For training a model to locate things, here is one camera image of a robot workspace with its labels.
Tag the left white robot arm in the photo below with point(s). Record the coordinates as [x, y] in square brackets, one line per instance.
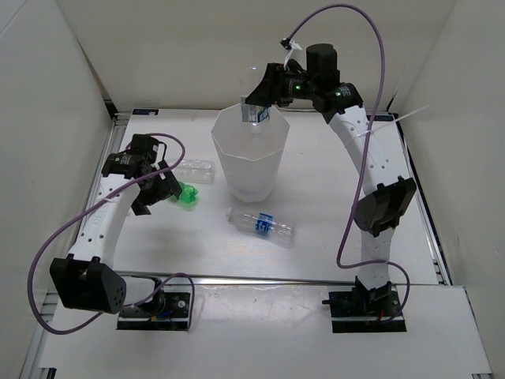
[132, 181]

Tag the crushed green plastic bottle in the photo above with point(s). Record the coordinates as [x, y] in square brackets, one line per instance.
[188, 197]

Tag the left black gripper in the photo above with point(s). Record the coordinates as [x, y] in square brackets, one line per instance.
[166, 186]

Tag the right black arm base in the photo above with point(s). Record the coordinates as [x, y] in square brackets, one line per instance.
[355, 309]

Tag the clear bottle green blue label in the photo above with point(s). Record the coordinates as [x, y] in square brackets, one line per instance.
[254, 118]

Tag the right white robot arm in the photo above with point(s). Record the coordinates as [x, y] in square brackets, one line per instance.
[384, 195]

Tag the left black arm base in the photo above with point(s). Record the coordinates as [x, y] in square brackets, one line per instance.
[157, 304]

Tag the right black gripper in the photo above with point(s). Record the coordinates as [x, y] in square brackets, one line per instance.
[273, 84]

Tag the clear plastic bottle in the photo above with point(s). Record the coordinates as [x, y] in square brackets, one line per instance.
[195, 171]

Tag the white octagonal plastic bin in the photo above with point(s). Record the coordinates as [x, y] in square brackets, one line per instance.
[250, 154]

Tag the aluminium frame rail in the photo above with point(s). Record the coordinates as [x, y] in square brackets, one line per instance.
[234, 280]

